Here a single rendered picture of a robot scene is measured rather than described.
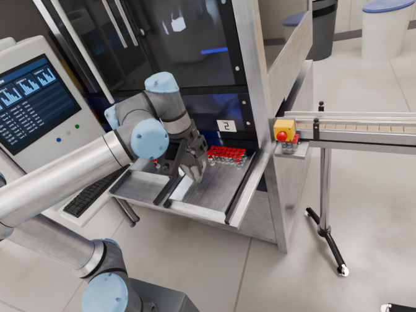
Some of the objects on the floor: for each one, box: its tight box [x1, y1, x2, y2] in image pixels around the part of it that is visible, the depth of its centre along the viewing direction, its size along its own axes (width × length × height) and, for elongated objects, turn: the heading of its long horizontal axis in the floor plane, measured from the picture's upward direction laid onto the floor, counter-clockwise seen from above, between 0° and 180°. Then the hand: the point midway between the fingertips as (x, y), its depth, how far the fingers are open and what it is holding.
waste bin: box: [305, 0, 338, 62], centre depth 363 cm, size 56×55×70 cm
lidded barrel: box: [362, 0, 416, 61], centre depth 314 cm, size 51×53×62 cm
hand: (196, 181), depth 81 cm, fingers closed
